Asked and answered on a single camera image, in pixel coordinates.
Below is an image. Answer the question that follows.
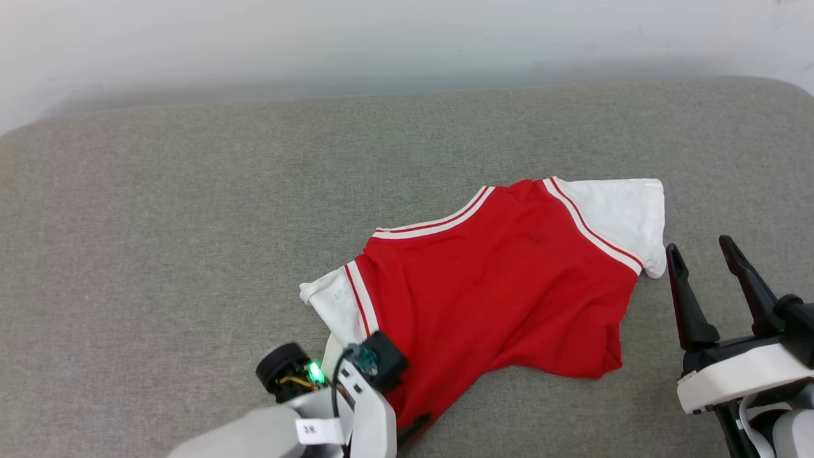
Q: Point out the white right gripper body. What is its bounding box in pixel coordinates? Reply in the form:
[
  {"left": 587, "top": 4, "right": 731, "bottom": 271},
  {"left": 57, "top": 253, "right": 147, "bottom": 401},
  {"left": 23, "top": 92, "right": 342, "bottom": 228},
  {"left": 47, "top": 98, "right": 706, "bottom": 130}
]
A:
[{"left": 676, "top": 334, "right": 814, "bottom": 415}]

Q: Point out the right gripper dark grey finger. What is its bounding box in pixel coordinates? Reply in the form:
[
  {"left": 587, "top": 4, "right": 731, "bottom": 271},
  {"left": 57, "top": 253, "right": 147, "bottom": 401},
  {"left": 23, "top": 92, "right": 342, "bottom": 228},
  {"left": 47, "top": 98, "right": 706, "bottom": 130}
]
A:
[
  {"left": 719, "top": 235, "right": 783, "bottom": 337},
  {"left": 665, "top": 243, "right": 721, "bottom": 351}
]

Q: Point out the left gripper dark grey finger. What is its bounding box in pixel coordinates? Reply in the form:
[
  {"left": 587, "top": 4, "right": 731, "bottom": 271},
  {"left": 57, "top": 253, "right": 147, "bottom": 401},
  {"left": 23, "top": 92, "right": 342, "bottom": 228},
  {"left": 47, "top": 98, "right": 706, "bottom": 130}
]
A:
[{"left": 396, "top": 413, "right": 433, "bottom": 449}]

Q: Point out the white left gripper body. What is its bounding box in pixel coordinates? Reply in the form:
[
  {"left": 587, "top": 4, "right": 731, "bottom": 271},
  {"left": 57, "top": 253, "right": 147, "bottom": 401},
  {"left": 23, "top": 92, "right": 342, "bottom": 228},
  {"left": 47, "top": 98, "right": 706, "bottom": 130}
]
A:
[{"left": 256, "top": 343, "right": 399, "bottom": 458}]

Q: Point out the red and white t-shirt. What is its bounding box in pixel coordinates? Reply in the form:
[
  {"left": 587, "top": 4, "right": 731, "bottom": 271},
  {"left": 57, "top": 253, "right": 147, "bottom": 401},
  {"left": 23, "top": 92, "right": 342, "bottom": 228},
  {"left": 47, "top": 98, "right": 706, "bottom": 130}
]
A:
[{"left": 299, "top": 176, "right": 667, "bottom": 446}]

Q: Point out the white paper label tag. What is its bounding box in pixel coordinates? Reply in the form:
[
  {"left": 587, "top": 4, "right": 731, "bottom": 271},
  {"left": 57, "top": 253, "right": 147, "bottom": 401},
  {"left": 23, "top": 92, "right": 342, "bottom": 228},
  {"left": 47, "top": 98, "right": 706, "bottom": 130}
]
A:
[{"left": 295, "top": 418, "right": 345, "bottom": 446}]

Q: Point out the black cable with teal plug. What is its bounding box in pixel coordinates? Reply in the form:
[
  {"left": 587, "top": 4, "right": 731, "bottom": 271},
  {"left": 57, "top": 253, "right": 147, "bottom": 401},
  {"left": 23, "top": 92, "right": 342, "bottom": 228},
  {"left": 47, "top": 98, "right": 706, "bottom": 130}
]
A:
[{"left": 329, "top": 345, "right": 380, "bottom": 420}]

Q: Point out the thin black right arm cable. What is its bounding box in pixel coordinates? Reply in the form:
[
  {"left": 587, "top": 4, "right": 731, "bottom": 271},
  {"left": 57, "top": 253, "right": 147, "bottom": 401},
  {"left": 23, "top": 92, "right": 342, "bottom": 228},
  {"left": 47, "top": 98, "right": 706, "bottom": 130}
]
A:
[{"left": 715, "top": 404, "right": 757, "bottom": 458}]

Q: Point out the white right arm cable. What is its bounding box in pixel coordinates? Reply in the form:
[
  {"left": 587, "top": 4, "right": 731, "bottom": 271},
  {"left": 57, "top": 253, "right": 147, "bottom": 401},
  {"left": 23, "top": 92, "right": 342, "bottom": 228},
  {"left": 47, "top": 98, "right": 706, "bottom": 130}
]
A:
[{"left": 736, "top": 394, "right": 780, "bottom": 458}]

